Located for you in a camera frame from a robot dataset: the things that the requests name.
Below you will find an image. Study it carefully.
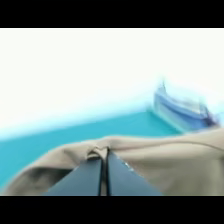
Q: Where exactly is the blue striped garment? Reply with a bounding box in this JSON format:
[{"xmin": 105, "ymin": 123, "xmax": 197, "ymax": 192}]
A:
[{"xmin": 151, "ymin": 81, "xmax": 222, "ymax": 134}]

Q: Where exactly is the tan garment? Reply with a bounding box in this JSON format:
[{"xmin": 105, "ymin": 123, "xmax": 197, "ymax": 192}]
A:
[{"xmin": 1, "ymin": 127, "xmax": 224, "ymax": 197}]

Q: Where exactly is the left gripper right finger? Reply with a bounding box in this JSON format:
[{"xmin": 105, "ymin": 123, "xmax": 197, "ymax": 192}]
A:
[{"xmin": 106, "ymin": 150, "xmax": 164, "ymax": 197}]

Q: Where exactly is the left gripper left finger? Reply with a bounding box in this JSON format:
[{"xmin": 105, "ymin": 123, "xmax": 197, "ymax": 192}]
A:
[{"xmin": 43, "ymin": 156, "xmax": 103, "ymax": 197}]

